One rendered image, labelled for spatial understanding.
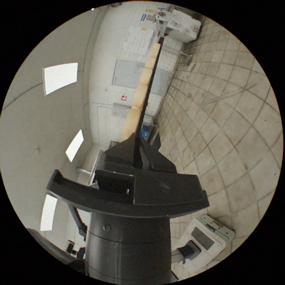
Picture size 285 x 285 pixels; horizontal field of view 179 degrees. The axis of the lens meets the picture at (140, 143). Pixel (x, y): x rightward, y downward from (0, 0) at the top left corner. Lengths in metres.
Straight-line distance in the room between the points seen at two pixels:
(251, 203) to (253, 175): 0.25
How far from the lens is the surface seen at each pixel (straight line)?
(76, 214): 0.82
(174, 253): 1.04
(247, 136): 1.08
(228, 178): 1.10
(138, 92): 0.16
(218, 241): 0.98
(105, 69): 3.67
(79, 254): 0.98
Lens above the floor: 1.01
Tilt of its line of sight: 9 degrees down
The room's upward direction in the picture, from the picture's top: 78 degrees counter-clockwise
